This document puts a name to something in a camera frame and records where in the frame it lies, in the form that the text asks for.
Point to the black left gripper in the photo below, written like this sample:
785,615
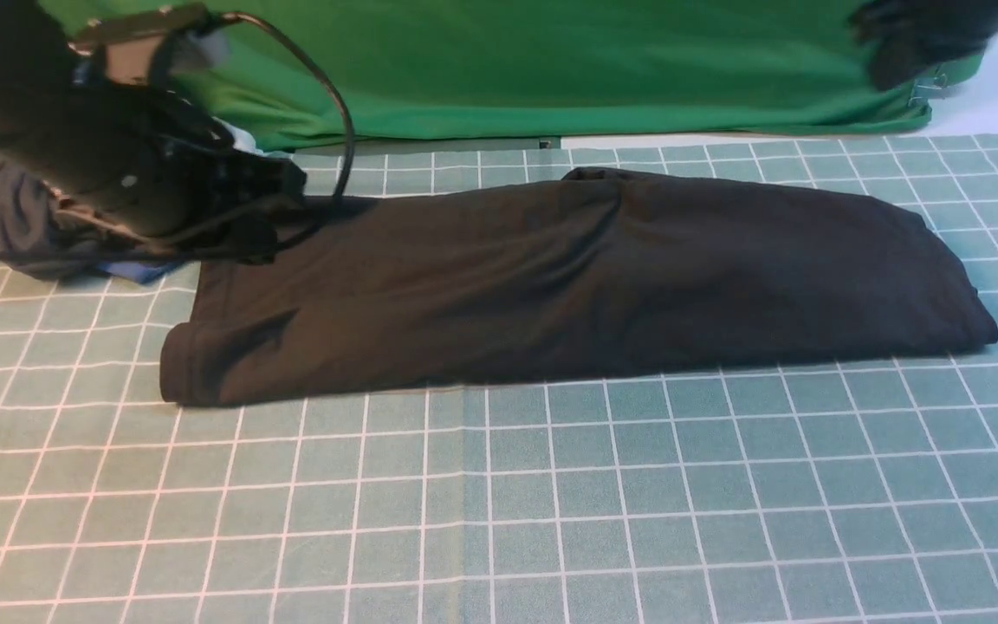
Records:
133,155

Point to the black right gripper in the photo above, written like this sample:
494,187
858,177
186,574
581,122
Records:
908,38

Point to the dark gray long-sleeve shirt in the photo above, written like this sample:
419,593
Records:
605,273

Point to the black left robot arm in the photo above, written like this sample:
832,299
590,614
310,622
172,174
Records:
36,73

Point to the white crumpled shirt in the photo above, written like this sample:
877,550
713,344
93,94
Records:
242,140

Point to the metal binder clip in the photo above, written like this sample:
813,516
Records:
927,89

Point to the green backdrop cloth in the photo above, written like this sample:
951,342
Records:
478,70

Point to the dark navy crumpled garment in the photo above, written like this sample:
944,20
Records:
28,225

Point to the green checkered table cloth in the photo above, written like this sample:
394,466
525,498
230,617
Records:
849,493

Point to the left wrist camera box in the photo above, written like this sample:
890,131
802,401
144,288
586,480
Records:
145,49

